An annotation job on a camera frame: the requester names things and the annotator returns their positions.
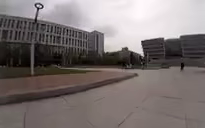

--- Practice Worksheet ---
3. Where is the tall grey building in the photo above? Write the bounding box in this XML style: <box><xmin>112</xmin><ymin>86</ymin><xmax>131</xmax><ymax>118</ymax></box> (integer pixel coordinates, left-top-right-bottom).
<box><xmin>87</xmin><ymin>30</ymin><xmax>105</xmax><ymax>56</ymax></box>

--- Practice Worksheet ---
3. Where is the row of trees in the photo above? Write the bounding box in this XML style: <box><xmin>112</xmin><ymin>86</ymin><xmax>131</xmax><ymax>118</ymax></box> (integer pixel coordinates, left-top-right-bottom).
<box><xmin>0</xmin><ymin>41</ymin><xmax>124</xmax><ymax>67</ymax></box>

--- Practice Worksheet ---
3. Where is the grey kerb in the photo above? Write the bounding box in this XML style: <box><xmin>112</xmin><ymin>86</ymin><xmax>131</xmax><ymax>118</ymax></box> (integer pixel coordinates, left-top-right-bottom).
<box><xmin>0</xmin><ymin>73</ymin><xmax>139</xmax><ymax>107</ymax></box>

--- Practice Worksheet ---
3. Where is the layered grey building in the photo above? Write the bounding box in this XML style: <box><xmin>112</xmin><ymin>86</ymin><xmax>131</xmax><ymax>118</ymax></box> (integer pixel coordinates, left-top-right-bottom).
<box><xmin>140</xmin><ymin>37</ymin><xmax>166</xmax><ymax>61</ymax></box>
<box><xmin>179</xmin><ymin>33</ymin><xmax>205</xmax><ymax>60</ymax></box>
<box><xmin>164</xmin><ymin>38</ymin><xmax>182</xmax><ymax>60</ymax></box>

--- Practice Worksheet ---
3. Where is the red brick paving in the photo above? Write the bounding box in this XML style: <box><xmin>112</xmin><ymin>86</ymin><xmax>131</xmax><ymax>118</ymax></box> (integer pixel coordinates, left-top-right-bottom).
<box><xmin>0</xmin><ymin>70</ymin><xmax>134</xmax><ymax>98</ymax></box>

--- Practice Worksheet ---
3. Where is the grey paved plaza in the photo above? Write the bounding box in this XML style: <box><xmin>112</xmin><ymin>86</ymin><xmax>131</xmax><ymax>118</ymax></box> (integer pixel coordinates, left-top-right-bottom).
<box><xmin>0</xmin><ymin>66</ymin><xmax>205</xmax><ymax>128</ymax></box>

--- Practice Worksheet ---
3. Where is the long white building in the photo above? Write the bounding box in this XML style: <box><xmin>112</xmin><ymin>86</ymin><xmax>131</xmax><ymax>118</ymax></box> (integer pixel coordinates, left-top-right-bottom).
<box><xmin>0</xmin><ymin>13</ymin><xmax>90</xmax><ymax>66</ymax></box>

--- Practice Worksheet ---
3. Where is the person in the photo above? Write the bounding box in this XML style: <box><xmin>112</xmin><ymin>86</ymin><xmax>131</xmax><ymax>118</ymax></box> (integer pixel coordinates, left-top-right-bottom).
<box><xmin>179</xmin><ymin>58</ymin><xmax>185</xmax><ymax>71</ymax></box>

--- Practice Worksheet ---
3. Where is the grass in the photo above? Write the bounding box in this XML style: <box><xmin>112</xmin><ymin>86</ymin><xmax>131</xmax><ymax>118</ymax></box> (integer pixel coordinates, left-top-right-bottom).
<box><xmin>0</xmin><ymin>66</ymin><xmax>91</xmax><ymax>80</ymax></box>

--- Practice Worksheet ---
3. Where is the lamp post with ring top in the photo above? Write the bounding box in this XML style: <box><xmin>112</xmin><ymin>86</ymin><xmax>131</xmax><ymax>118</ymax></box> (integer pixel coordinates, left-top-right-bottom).
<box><xmin>29</xmin><ymin>2</ymin><xmax>45</xmax><ymax>77</ymax></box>

